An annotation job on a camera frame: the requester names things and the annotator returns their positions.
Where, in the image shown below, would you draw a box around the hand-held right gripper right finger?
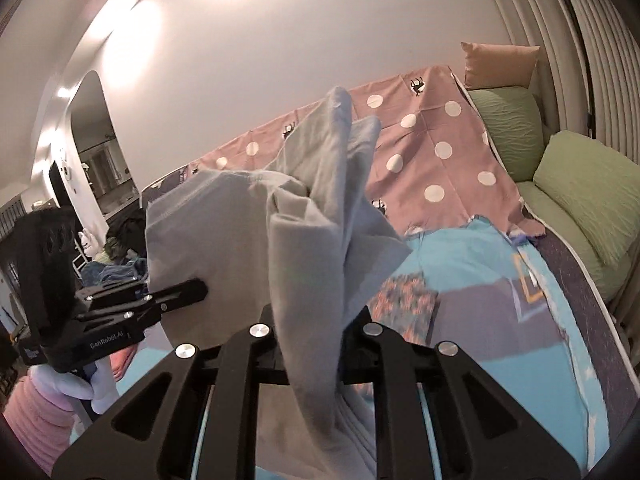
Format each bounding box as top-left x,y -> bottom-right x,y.
340,307 -> 581,480

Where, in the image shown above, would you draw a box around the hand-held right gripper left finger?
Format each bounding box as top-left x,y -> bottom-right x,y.
52,305 -> 291,480

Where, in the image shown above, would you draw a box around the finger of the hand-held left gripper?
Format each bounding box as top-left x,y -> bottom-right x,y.
75,279 -> 209,333
75,281 -> 151,306

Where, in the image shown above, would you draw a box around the grey long-sleeve shirt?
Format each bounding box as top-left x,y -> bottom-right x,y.
144,85 -> 413,480

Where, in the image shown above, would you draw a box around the person's left forearm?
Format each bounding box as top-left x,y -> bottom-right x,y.
0,375 -> 83,453

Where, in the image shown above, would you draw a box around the black clothes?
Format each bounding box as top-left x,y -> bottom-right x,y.
106,207 -> 147,261

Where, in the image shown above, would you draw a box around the folded pink clothes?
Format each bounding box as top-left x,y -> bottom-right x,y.
110,345 -> 168,386

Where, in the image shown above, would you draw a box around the person's left hand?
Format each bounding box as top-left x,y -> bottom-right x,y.
30,355 -> 118,413

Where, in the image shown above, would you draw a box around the crumpled blue blanket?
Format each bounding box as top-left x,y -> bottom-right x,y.
80,257 -> 148,288

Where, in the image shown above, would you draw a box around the white figurine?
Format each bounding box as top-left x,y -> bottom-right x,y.
80,229 -> 100,261

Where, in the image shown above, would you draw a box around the floral cloth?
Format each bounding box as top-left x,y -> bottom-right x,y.
369,271 -> 439,346

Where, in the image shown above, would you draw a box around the teal and grey bed blanket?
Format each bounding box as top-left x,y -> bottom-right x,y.
190,215 -> 631,480

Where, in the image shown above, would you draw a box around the pink polka dot sheet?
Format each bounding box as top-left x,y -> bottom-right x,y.
187,64 -> 546,238

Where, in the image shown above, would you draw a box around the green pillow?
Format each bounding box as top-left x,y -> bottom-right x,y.
467,86 -> 546,183
532,130 -> 640,301

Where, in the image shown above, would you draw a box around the tan pillow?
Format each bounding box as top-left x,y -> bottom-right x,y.
460,41 -> 542,91

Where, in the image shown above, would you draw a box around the beige curtain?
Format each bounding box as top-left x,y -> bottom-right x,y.
472,0 -> 640,161

